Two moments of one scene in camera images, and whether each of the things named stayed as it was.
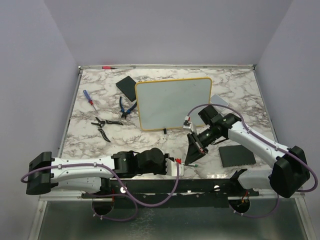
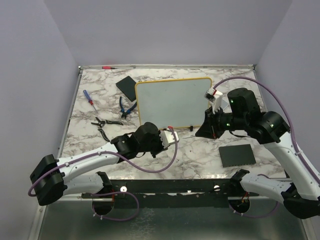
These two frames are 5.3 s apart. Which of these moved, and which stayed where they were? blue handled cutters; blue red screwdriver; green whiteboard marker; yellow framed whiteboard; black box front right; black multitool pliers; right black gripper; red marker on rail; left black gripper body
Moved: left black gripper body; green whiteboard marker; right black gripper
Stayed: yellow framed whiteboard; red marker on rail; blue red screwdriver; black box front right; blue handled cutters; black multitool pliers
